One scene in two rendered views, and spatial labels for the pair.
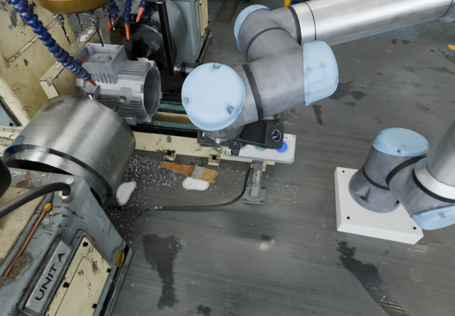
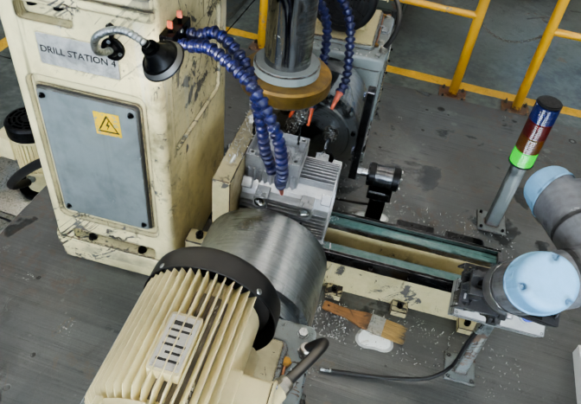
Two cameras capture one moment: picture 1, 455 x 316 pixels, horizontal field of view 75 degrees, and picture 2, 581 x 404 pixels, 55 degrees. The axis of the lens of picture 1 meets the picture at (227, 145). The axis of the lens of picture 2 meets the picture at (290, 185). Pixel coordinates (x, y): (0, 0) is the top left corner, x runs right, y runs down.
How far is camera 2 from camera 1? 0.47 m
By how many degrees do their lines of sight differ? 6
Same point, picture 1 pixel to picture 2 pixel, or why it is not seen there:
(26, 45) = (190, 126)
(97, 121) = (303, 250)
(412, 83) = not seen: outside the picture
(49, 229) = (296, 389)
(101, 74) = not seen: hidden behind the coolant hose
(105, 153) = (310, 295)
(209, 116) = (547, 306)
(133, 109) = (310, 226)
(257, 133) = not seen: hidden behind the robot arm
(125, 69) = (310, 172)
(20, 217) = (264, 370)
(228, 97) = (567, 290)
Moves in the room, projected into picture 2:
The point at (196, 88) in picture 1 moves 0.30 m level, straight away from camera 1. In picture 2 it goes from (536, 277) to (469, 124)
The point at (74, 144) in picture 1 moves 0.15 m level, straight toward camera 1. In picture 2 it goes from (285, 280) to (337, 349)
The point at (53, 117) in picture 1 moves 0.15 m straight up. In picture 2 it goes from (256, 240) to (261, 177)
